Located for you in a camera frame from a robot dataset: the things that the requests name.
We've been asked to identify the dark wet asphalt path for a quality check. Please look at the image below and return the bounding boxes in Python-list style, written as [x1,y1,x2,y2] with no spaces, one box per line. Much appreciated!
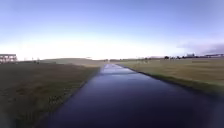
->
[42,63,224,128]

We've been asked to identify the distant row of trees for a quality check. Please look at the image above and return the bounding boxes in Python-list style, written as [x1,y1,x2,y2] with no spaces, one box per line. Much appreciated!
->
[163,55,188,61]

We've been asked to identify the grass field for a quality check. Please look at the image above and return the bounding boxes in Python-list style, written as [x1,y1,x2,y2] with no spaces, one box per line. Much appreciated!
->
[0,58,107,128]
[113,57,224,98]

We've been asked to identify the distant low buildings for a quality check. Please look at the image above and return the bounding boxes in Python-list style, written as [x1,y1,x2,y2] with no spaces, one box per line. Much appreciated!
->
[184,52,224,60]

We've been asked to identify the pale framework building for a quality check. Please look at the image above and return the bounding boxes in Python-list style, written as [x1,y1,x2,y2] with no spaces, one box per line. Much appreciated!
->
[0,53,18,64]

